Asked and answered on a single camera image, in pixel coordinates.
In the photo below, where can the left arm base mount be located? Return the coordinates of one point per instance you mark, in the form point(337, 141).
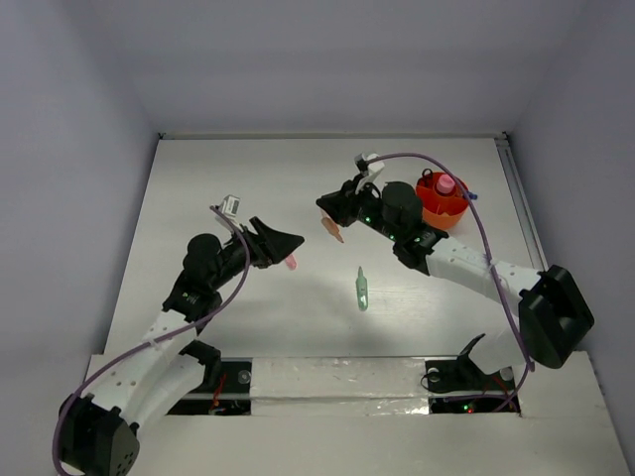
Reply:
point(225, 387)

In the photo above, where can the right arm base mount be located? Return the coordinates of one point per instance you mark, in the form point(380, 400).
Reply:
point(456, 385)

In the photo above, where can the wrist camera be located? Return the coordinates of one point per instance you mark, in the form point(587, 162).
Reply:
point(369, 166)
point(227, 207)

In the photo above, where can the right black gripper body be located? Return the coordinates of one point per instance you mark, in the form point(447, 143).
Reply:
point(362, 205)

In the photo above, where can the pink highlighter pen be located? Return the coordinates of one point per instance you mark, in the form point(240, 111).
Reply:
point(291, 262)

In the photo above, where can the aluminium rail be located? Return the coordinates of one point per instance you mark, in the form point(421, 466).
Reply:
point(523, 211)

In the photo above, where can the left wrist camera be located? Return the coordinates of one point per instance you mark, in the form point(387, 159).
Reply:
point(227, 207)

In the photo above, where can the orange round container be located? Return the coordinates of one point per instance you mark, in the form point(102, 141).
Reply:
point(442, 212)

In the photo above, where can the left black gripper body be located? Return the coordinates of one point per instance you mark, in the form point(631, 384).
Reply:
point(258, 256)

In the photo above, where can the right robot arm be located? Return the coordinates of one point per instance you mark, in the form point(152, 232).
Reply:
point(550, 317)

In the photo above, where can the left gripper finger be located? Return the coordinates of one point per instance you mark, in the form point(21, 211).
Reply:
point(259, 227)
point(279, 245)

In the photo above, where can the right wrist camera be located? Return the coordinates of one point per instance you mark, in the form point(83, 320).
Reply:
point(369, 166)

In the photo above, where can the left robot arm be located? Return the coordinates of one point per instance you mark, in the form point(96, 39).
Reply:
point(102, 423)

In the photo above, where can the pink glue bottle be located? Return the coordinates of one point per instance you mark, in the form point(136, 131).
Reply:
point(445, 185)

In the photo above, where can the orange highlighter pen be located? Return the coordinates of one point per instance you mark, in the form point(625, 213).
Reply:
point(331, 228)

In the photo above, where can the green highlighter pen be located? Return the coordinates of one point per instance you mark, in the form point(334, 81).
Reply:
point(362, 295)

